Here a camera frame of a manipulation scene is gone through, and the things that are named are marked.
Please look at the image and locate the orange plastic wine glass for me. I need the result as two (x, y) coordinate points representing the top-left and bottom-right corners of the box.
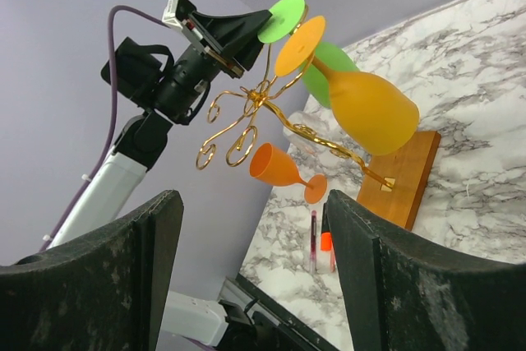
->
(249, 142), (328, 204)

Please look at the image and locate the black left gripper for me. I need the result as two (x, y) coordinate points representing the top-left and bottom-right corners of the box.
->
(164, 10), (272, 113)

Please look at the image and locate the orange highlighter marker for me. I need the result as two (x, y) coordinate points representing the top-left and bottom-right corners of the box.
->
(320, 203), (333, 252)

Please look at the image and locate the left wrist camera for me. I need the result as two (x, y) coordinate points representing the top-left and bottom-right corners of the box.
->
(161, 0), (196, 31)

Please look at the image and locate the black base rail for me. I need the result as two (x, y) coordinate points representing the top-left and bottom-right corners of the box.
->
(215, 275), (336, 351)

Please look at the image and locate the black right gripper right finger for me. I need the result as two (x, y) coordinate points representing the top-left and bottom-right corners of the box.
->
(326, 190), (525, 350)

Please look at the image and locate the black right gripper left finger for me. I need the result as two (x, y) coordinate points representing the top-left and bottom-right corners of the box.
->
(1, 190), (183, 350)

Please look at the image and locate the wooden rack base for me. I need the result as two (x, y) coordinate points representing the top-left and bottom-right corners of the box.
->
(357, 131), (441, 231)

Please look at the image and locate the gold wire glass rack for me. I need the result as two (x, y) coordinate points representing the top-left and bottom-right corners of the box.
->
(195, 5), (398, 192)

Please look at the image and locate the pink pen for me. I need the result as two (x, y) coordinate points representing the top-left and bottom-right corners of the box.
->
(309, 210), (317, 274)

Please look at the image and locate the green plastic wine glass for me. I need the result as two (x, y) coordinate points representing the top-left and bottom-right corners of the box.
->
(257, 0), (358, 108)

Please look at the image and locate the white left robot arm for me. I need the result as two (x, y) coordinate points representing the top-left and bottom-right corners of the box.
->
(51, 6), (279, 350)

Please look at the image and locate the yellow plastic wine glass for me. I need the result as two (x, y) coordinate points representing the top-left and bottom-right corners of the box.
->
(274, 15), (420, 157)

